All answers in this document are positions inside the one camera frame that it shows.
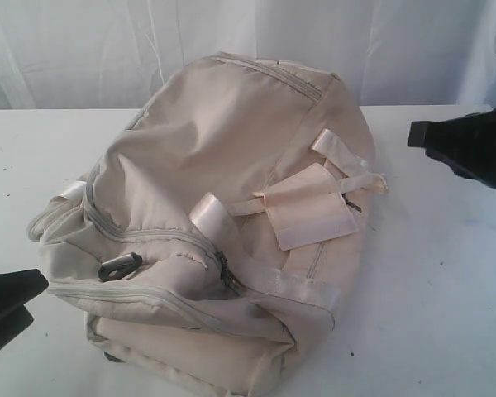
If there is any white backdrop curtain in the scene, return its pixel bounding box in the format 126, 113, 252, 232
0, 1, 496, 109

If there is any cream fabric duffel bag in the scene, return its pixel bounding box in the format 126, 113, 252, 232
28, 53, 388, 396

